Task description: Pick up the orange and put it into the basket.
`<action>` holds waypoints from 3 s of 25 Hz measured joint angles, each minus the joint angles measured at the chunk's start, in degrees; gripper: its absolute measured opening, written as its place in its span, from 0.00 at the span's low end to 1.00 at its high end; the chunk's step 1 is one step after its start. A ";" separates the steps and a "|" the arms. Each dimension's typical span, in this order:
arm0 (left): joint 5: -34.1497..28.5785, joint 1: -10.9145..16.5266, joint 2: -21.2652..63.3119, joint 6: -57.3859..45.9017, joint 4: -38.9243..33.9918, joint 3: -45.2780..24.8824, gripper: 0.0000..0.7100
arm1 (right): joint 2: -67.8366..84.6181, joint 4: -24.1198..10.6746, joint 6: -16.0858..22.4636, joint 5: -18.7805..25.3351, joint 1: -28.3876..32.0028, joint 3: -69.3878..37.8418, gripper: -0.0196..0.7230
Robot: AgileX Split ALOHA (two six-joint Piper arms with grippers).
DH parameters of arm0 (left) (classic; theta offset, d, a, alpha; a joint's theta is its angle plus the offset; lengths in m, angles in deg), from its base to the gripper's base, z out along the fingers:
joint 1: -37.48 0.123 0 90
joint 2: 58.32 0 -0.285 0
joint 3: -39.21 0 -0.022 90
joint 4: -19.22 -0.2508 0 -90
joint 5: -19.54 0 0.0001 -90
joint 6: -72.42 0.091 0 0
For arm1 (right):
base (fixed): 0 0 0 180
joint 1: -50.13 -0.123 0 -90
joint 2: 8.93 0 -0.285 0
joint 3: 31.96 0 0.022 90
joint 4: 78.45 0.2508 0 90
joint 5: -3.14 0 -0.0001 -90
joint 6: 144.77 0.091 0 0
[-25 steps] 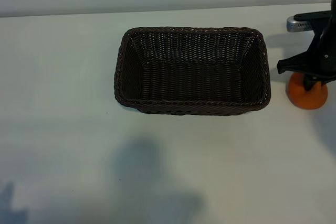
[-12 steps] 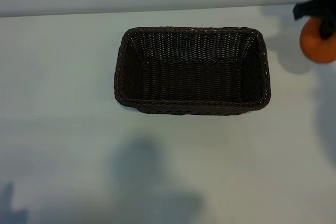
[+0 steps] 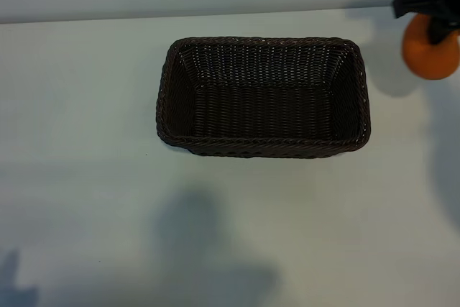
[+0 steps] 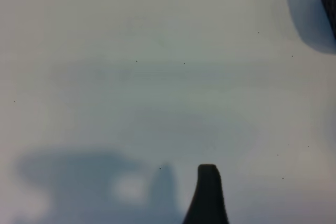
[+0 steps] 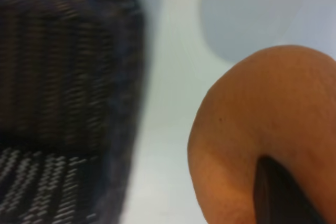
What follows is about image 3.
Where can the orange fruit with knobby top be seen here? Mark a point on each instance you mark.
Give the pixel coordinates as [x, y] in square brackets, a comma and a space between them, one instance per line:
[420, 59]

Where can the dark brown woven basket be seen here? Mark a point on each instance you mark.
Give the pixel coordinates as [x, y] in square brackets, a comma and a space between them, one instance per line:
[262, 105]

